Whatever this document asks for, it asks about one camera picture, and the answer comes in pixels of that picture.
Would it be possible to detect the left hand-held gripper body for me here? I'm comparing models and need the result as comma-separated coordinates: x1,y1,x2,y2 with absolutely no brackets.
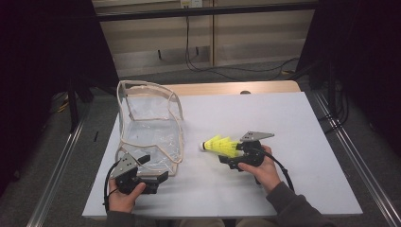
110,153,161,195

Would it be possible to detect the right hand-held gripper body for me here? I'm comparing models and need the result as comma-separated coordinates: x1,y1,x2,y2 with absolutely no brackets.
231,131,275,171

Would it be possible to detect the clear plastic bag beige trim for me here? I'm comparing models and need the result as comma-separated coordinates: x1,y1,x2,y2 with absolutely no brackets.
113,79,185,177

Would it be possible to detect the person's right hand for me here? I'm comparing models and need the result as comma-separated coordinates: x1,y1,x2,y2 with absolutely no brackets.
237,144,282,195

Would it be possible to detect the person's left hand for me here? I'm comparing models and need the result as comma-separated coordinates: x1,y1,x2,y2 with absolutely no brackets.
107,178,147,214

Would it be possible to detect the black metal stand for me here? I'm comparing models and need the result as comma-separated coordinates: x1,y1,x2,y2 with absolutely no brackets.
66,70,80,133

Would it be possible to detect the black curtain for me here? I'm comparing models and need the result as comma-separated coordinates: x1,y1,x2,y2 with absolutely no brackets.
0,0,120,194
296,0,401,159

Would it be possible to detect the black horizontal bar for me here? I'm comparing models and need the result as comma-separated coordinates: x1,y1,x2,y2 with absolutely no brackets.
94,2,320,23

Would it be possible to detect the left hand-held gripper black cable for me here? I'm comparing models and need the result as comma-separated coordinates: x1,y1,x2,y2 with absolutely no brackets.
102,160,123,213

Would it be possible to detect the hand-held gripper black cable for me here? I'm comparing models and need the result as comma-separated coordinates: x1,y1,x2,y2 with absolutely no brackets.
102,160,123,213
254,148,296,194

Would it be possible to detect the right hand-held gripper black cable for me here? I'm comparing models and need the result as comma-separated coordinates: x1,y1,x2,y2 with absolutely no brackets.
254,148,296,194

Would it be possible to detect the metal floor rail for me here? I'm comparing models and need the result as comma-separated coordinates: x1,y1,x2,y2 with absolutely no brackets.
315,92,401,227
26,117,87,227

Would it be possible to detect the bundle of black cables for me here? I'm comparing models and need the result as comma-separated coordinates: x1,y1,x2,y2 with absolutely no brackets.
318,79,350,135

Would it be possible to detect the long black floor cable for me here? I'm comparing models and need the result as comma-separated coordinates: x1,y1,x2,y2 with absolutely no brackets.
184,15,301,81

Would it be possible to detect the white wall socket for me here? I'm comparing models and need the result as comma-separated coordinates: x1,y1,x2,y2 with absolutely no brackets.
180,0,203,9

